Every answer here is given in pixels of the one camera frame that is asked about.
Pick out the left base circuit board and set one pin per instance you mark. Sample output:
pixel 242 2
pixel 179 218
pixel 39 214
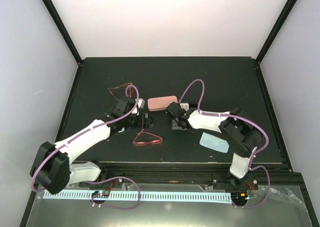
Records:
pixel 104 194

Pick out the pink glasses case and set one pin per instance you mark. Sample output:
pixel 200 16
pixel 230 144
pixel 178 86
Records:
pixel 160 103

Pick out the black frame post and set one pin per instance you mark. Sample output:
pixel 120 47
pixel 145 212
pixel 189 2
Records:
pixel 62 29
pixel 281 19

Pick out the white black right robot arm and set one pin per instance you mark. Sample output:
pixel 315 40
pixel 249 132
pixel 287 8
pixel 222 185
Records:
pixel 238 132

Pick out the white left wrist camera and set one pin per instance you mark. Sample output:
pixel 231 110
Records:
pixel 140 105

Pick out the red frame sunglasses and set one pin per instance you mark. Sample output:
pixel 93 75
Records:
pixel 144 138

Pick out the right black frame post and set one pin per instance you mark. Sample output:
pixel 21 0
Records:
pixel 281 19

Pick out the brown frame sunglasses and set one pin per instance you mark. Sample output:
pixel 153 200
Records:
pixel 117 91

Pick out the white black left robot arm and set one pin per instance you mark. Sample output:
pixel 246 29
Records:
pixel 54 167

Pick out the white slotted cable duct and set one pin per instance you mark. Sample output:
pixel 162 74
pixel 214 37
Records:
pixel 143 196

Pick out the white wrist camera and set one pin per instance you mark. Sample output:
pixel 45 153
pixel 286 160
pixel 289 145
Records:
pixel 140 105
pixel 184 105

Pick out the base circuit board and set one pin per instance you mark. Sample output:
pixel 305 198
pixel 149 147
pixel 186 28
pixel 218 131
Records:
pixel 104 194
pixel 243 195

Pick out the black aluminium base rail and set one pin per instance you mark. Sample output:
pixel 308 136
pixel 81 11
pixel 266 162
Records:
pixel 216 180

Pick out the left black frame post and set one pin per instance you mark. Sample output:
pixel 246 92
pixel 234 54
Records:
pixel 62 29

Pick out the light blue cleaning cloth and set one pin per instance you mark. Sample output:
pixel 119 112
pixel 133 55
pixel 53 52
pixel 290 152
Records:
pixel 214 143

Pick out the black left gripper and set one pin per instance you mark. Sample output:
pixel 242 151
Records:
pixel 144 121

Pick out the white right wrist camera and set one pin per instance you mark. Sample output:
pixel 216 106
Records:
pixel 184 105

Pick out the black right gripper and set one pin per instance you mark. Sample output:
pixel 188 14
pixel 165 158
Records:
pixel 174 125

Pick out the right base circuit board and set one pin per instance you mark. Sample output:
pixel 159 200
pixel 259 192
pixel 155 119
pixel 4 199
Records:
pixel 243 195

